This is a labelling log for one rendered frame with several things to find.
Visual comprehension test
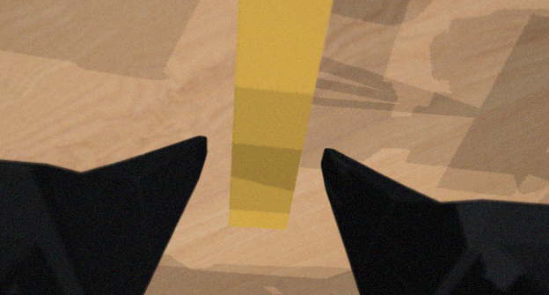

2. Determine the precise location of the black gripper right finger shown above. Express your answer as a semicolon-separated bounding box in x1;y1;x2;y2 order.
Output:
321;148;549;295

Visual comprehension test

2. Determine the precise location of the yellow bar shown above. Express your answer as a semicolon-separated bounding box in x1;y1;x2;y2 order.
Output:
229;0;333;230

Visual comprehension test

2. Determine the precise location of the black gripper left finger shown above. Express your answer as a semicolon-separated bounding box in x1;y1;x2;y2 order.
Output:
0;136;208;295

